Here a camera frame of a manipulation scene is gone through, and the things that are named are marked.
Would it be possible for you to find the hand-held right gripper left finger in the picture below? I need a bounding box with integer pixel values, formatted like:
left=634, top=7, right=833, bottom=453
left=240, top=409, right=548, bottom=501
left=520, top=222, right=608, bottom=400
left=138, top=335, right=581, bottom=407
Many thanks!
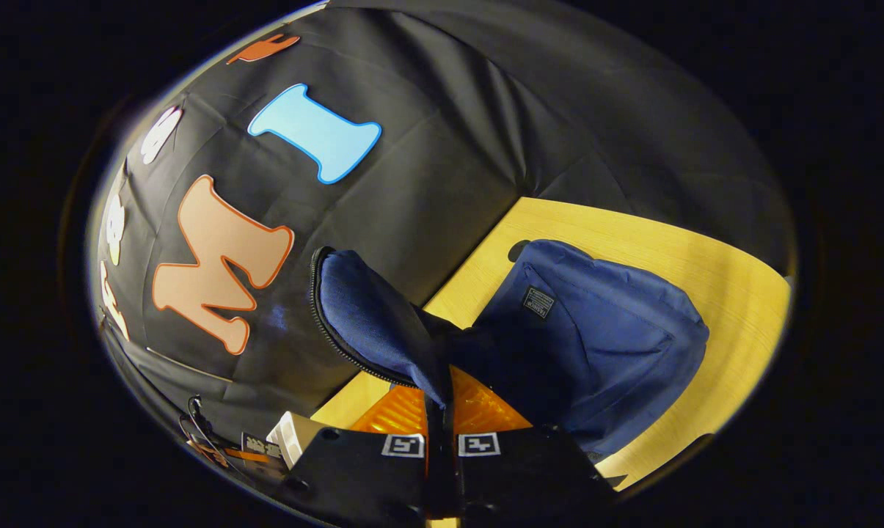
left=282, top=385, right=444, bottom=528

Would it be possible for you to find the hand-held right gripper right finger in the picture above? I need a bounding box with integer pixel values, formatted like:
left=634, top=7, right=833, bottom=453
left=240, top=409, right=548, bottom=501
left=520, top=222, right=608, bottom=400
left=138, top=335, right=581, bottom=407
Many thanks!
left=444, top=365, right=620, bottom=528

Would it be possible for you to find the black book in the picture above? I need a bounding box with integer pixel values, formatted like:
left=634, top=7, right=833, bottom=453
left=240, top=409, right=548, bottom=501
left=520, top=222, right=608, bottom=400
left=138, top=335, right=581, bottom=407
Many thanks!
left=240, top=431, right=285, bottom=461

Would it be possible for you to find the white plastic bookshelf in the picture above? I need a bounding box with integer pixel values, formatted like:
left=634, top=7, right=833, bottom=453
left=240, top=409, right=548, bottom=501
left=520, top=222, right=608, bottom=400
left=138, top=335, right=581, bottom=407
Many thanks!
left=267, top=411, right=334, bottom=470

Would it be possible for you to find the blue schoolbag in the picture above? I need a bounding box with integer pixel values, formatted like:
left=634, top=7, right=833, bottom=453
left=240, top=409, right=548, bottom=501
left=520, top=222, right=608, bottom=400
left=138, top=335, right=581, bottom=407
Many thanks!
left=310, top=238, right=710, bottom=488

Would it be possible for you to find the black backdrop cloth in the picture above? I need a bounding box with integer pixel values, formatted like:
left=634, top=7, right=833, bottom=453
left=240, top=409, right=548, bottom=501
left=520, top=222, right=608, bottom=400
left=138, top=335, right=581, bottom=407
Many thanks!
left=93, top=0, right=798, bottom=499

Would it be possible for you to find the black cable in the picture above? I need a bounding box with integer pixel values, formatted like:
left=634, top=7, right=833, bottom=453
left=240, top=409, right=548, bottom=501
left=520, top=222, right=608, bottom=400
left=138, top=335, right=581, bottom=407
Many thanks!
left=180, top=396, right=221, bottom=450

